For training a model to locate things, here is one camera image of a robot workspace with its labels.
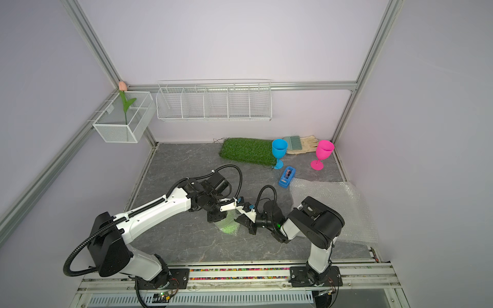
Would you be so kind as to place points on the beige work glove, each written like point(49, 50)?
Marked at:
point(300, 145)

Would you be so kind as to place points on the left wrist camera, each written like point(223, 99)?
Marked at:
point(232, 204)

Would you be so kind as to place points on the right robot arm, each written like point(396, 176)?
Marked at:
point(312, 219)

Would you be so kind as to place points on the blue plastic wine glass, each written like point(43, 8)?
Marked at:
point(279, 149)

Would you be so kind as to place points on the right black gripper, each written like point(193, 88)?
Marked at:
point(246, 222)

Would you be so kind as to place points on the bubble wrap sheet stack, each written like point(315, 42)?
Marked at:
point(345, 199)

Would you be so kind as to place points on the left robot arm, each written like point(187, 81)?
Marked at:
point(108, 249)

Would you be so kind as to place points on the green artificial grass mat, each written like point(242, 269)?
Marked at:
point(247, 150)

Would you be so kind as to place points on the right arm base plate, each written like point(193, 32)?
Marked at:
point(305, 276)

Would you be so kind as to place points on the artificial tulip flower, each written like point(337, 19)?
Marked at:
point(127, 103)

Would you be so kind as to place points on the white wire wall basket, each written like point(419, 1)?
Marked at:
point(214, 100)

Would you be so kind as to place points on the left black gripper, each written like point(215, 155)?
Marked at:
point(219, 215)

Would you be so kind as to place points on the pink plastic wine glass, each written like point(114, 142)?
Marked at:
point(323, 151)

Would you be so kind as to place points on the aluminium front rail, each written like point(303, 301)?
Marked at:
point(254, 277)

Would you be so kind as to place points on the blue tape dispenser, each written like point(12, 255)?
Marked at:
point(287, 177)

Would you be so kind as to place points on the white mesh corner basket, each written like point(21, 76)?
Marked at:
point(110, 124)

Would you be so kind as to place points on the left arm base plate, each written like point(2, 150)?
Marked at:
point(173, 279)

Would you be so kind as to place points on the white vent grille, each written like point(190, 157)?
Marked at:
point(207, 299)

